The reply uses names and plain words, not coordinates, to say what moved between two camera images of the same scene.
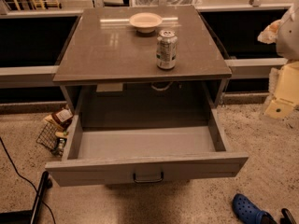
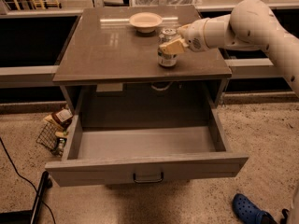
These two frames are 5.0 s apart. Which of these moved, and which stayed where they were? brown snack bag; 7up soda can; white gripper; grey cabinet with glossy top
Moved: white gripper
Stayed: 7up soda can; brown snack bag; grey cabinet with glossy top
